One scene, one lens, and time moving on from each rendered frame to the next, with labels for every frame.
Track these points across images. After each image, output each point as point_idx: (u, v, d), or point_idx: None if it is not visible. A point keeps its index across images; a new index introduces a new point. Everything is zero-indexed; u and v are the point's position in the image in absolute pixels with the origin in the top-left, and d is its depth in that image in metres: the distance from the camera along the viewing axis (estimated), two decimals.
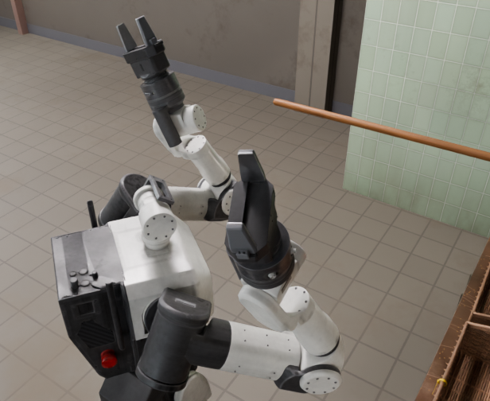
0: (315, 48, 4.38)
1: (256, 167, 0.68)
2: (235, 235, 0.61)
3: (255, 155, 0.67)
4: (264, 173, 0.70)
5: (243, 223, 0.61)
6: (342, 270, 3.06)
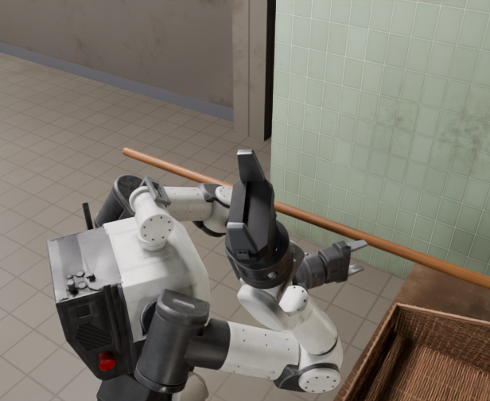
0: (250, 67, 4.04)
1: (255, 167, 0.68)
2: (235, 235, 0.61)
3: (254, 155, 0.67)
4: (263, 173, 0.70)
5: (243, 223, 0.61)
6: (250, 325, 2.72)
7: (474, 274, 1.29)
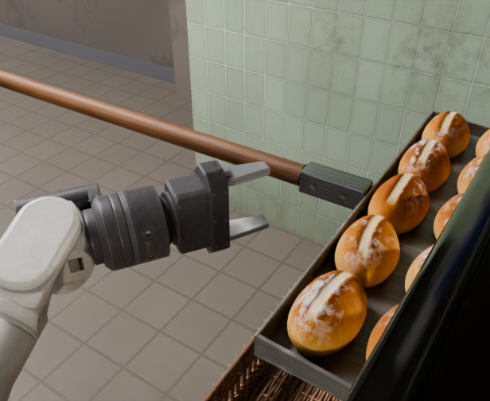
0: None
1: (243, 171, 0.64)
2: (257, 227, 0.69)
3: (256, 164, 0.65)
4: (224, 167, 0.64)
5: (262, 215, 0.70)
6: (148, 317, 2.08)
7: (36, 85, 0.92)
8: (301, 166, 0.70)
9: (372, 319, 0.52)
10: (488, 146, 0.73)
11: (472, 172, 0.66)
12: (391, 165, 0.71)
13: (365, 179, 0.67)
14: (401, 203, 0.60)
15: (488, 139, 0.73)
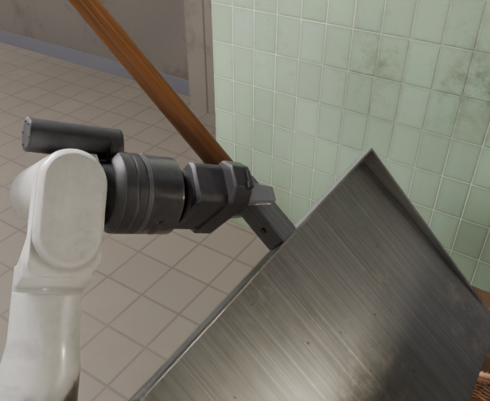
0: (205, 25, 3.27)
1: (251, 188, 0.65)
2: None
3: (266, 185, 0.66)
4: None
5: None
6: None
7: None
8: None
9: (239, 389, 0.56)
10: None
11: None
12: (316, 209, 0.71)
13: (290, 223, 0.66)
14: None
15: None
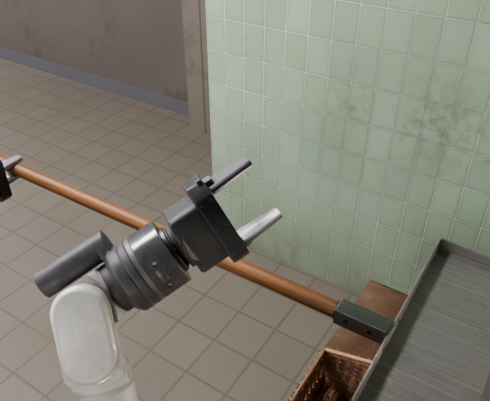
0: (203, 54, 3.57)
1: (229, 173, 0.65)
2: (272, 220, 0.68)
3: (239, 161, 0.65)
4: (211, 177, 0.65)
5: (274, 207, 0.69)
6: (175, 357, 2.25)
7: (107, 206, 1.10)
8: (335, 303, 0.87)
9: None
10: None
11: None
12: (407, 301, 0.88)
13: (386, 318, 0.84)
14: None
15: None
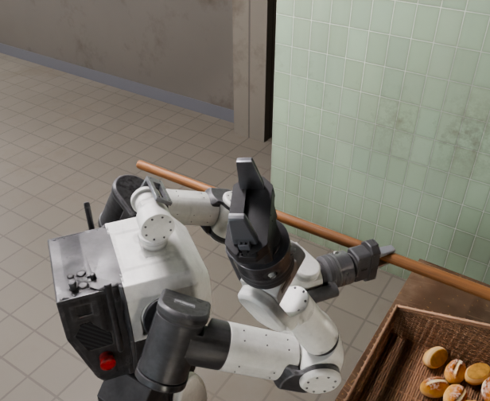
0: (250, 68, 4.04)
1: (254, 175, 0.67)
2: (236, 225, 0.62)
3: (254, 163, 0.66)
4: (262, 180, 0.69)
5: (244, 213, 0.61)
6: (250, 326, 2.72)
7: None
8: None
9: None
10: (426, 365, 1.81)
11: (427, 379, 1.72)
12: None
13: None
14: None
15: None
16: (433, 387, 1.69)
